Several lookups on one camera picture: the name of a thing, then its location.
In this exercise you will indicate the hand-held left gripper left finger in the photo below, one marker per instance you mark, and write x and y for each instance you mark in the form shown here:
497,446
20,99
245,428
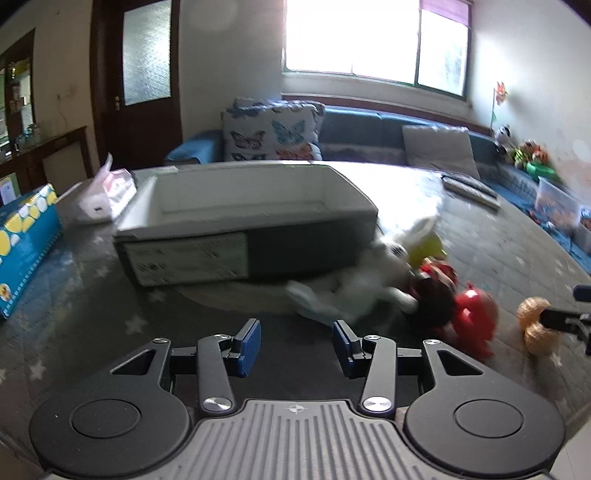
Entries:
249,341

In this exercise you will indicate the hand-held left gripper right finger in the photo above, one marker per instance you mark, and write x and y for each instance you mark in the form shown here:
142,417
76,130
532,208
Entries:
344,346

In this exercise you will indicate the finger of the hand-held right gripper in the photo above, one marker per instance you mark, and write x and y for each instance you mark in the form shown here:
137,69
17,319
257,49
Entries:
582,293
554,318

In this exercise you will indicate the orange lumpy toy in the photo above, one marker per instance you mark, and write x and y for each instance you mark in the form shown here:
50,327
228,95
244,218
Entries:
538,341

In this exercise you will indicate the red round toy figure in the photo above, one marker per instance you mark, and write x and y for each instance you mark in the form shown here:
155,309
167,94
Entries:
475,314

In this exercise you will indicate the black-haired red dress doll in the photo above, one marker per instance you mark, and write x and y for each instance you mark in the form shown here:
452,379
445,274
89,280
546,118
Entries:
434,295

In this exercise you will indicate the grey cardboard box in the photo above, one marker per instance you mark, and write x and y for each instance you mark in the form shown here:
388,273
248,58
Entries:
184,258

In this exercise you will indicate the grey star-quilted desktop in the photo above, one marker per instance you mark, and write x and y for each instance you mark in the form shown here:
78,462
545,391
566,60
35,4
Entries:
485,240

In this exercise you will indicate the clear plastic storage bin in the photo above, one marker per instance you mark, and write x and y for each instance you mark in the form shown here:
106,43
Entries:
584,235
556,207

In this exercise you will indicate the white plush toy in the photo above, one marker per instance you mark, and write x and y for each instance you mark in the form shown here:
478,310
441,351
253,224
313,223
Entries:
351,286

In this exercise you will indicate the yellow green toy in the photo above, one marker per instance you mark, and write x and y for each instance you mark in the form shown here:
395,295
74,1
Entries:
427,247

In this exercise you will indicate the green orange plush toys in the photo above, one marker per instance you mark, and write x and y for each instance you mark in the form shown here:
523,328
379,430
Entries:
535,159

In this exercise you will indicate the grey flat pad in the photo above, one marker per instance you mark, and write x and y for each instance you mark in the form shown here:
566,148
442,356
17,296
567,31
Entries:
471,189

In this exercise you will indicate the panda plush toy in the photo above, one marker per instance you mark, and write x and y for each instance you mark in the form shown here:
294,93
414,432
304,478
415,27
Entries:
504,138

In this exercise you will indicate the white pink tissue pack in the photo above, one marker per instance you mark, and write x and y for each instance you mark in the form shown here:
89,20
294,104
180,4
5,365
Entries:
99,203

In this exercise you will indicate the grey sofa cushion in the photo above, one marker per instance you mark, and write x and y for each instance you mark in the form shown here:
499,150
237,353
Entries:
438,147

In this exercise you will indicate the butterfly print pillow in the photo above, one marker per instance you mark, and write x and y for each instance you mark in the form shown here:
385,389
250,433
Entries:
263,134

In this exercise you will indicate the blue sofa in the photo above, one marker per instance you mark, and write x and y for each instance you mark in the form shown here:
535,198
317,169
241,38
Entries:
360,134

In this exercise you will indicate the colourful pinwheel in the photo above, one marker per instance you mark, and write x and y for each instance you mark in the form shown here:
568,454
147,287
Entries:
501,94

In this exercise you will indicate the blue yellow tissue box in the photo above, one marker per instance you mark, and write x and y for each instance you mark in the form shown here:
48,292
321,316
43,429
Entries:
23,258

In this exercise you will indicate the dark wooden console table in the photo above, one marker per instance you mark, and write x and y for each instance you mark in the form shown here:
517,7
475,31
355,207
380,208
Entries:
69,136

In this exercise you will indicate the large window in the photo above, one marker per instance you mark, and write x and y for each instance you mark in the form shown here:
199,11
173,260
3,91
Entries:
351,41

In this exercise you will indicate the dark wooden glass door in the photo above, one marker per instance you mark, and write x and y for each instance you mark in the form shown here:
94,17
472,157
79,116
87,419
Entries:
145,50

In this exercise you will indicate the purple window blind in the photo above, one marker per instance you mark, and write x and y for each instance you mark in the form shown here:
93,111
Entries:
445,7

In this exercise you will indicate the dark wooden display cabinet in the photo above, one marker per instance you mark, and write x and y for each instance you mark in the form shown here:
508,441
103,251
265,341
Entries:
18,69

